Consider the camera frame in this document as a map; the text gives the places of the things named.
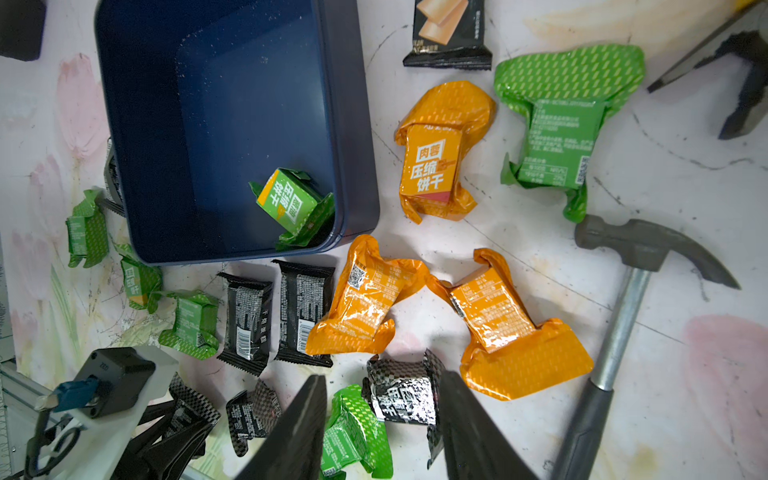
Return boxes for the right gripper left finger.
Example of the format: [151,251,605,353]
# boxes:
[235,375,328,480]

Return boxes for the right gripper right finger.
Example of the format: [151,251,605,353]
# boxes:
[439,371,536,480]

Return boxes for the orange cookie packet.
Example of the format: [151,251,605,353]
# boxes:
[427,248,594,401]
[306,235,429,355]
[394,81,497,224]

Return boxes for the dark blue storage box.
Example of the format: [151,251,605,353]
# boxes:
[94,1,380,265]

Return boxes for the black checkered cookie packet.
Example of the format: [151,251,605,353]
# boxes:
[226,379,282,457]
[362,349,445,469]
[162,373,221,443]

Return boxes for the green cookie packet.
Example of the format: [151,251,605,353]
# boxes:
[320,385,394,479]
[66,189,109,269]
[114,244,163,314]
[494,44,646,224]
[248,168,335,251]
[158,290,220,360]

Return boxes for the claw hammer black handle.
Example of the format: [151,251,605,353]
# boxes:
[552,215,741,479]

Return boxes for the black wafer cookie packet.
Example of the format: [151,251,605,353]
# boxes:
[403,0,492,71]

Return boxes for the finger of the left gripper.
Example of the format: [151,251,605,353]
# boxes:
[112,400,205,479]

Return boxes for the yellow black pliers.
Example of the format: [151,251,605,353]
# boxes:
[647,1,767,141]

